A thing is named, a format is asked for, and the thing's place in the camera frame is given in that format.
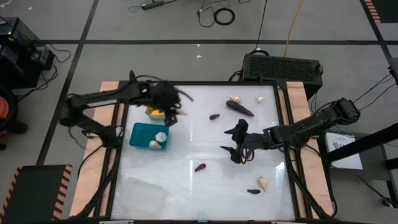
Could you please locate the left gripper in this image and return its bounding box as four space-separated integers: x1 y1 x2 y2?
146 80 194 127

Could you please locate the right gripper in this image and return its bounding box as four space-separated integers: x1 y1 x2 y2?
220 118 271 164

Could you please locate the dark purple eggplant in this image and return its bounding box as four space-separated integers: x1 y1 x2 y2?
226 100 255 118

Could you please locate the grey plastic basket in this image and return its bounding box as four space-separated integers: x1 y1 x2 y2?
145 106 166 121

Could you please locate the teal plastic basket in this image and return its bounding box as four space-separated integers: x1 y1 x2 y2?
129 122 170 151

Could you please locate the tan wooden side board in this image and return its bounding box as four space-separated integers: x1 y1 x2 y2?
68 81 127 218
278 81 334 218

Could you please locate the black computer case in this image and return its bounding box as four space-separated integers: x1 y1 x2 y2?
241 54 324 100

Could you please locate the black power strip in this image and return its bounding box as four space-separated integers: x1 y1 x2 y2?
141 1 165 11

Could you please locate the white paper sheet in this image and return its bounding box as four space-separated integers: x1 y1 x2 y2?
324 132 364 170

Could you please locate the black metal stand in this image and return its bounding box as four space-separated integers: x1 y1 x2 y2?
317 123 398 208

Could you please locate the black equipment cart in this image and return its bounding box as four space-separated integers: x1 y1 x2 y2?
0 17 56 90

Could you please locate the black hazard-striped mat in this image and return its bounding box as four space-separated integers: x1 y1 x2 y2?
0 164 73 224
362 0 398 25

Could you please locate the orange and black canister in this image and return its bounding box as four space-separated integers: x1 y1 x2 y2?
0 84 29 151

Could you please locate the black table frame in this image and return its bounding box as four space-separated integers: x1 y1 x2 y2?
93 80 338 224

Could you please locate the black cable bundle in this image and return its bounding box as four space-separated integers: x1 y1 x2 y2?
229 70 244 82

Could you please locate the thin black cable with plug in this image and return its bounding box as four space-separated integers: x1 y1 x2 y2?
197 0 233 29

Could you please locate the coiled black cable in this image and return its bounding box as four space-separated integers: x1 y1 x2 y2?
213 7 236 26

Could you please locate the long black cable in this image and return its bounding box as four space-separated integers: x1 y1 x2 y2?
250 0 269 55

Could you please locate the long yellow cable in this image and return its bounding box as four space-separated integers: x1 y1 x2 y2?
283 0 304 58

